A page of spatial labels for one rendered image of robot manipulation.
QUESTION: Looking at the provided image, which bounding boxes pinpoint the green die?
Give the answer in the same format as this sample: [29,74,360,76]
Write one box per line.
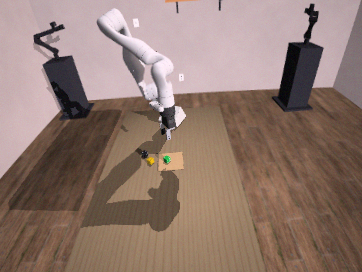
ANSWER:
[163,155,171,163]

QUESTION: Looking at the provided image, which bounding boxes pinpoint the yellow die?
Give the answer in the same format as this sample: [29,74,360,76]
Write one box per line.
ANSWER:
[147,157,154,165]

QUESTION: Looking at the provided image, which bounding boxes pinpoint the tan square mat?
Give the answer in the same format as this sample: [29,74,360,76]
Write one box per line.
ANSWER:
[158,152,184,171]

